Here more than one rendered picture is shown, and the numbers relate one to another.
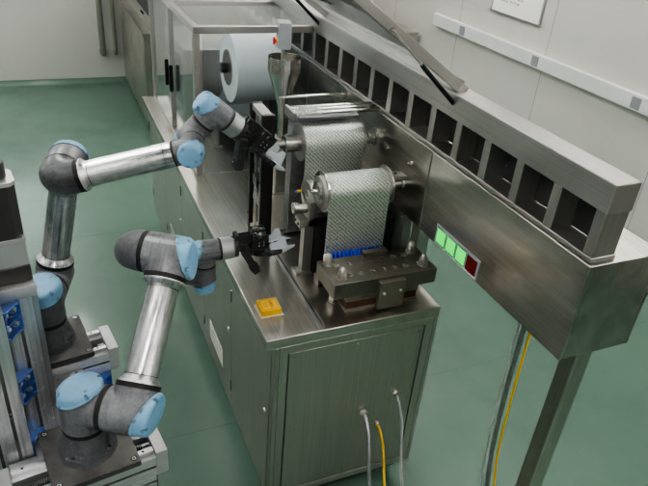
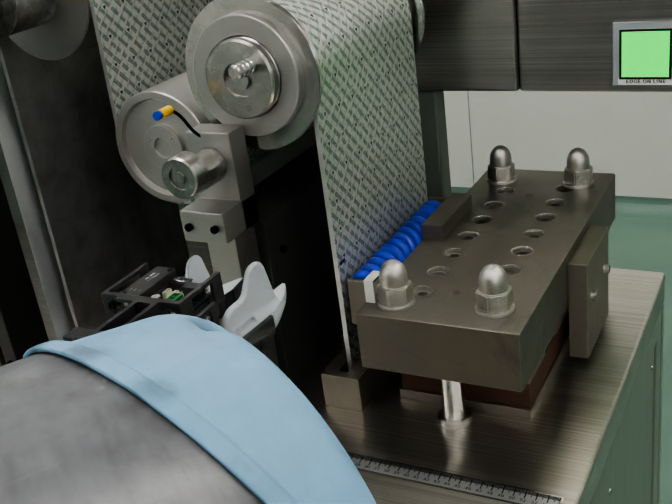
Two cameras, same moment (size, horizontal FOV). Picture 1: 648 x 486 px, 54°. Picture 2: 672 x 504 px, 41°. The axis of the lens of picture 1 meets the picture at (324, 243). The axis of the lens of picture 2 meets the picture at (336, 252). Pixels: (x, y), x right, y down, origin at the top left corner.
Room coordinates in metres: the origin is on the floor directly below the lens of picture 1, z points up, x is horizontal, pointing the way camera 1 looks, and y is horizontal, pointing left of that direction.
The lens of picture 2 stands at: (1.27, 0.46, 1.44)
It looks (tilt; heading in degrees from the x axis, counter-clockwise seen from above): 24 degrees down; 326
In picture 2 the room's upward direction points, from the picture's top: 8 degrees counter-clockwise
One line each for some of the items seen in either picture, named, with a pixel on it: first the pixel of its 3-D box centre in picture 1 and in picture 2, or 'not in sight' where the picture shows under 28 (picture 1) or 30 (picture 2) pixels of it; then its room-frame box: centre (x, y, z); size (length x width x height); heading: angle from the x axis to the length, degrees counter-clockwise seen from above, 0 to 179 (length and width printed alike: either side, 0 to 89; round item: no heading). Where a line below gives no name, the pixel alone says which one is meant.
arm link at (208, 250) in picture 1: (203, 252); not in sight; (1.76, 0.39, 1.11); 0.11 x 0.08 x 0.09; 115
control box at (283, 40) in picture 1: (282, 34); not in sight; (2.51, 0.24, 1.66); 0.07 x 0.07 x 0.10; 15
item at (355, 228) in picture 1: (356, 229); (378, 169); (2.00, -0.11, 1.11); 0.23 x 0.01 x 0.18; 115
